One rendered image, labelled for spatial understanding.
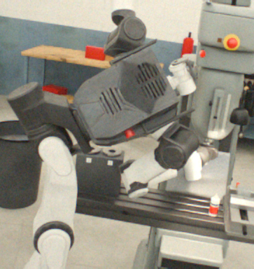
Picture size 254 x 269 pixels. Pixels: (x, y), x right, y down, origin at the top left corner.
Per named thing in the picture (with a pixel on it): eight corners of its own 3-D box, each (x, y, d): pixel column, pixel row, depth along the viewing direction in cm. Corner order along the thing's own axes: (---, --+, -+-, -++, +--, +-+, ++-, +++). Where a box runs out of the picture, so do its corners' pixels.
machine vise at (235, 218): (259, 240, 180) (264, 218, 177) (224, 234, 181) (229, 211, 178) (251, 202, 214) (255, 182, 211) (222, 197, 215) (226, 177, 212)
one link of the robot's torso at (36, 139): (25, 140, 134) (58, 123, 136) (26, 125, 147) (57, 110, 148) (45, 171, 139) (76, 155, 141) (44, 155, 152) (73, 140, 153)
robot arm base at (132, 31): (119, 50, 139) (150, 51, 145) (115, 14, 141) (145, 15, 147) (103, 64, 152) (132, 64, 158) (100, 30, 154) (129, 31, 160)
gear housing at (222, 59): (253, 76, 171) (258, 51, 168) (194, 66, 172) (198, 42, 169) (245, 62, 203) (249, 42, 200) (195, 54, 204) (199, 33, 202)
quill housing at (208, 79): (234, 145, 182) (248, 73, 174) (187, 137, 183) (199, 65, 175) (231, 131, 201) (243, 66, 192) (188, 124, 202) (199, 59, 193)
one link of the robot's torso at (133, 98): (99, 169, 125) (203, 114, 129) (50, 69, 129) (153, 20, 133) (107, 170, 154) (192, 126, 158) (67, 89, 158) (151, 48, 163)
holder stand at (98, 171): (119, 195, 201) (124, 157, 195) (73, 190, 199) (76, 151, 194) (120, 184, 212) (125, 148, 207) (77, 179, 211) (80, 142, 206)
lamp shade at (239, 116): (236, 125, 162) (238, 110, 161) (225, 119, 169) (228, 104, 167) (250, 125, 166) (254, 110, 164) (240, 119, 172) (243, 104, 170)
